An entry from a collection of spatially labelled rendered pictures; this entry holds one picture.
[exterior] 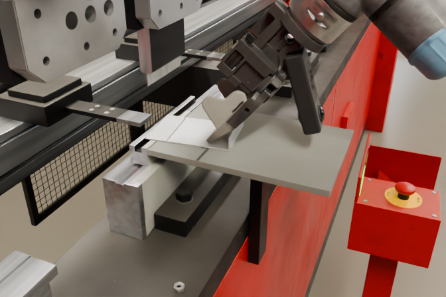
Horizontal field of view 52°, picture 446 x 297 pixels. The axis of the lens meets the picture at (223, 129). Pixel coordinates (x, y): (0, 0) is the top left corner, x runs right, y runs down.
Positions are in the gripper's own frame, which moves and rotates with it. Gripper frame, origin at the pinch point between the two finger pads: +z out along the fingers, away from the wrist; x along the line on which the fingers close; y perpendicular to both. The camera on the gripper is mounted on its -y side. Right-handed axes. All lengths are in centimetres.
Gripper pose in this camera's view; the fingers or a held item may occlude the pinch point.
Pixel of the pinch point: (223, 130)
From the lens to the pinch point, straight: 69.5
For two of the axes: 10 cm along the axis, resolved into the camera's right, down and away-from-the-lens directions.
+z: -6.2, 6.0, 5.1
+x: -2.8, 4.4, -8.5
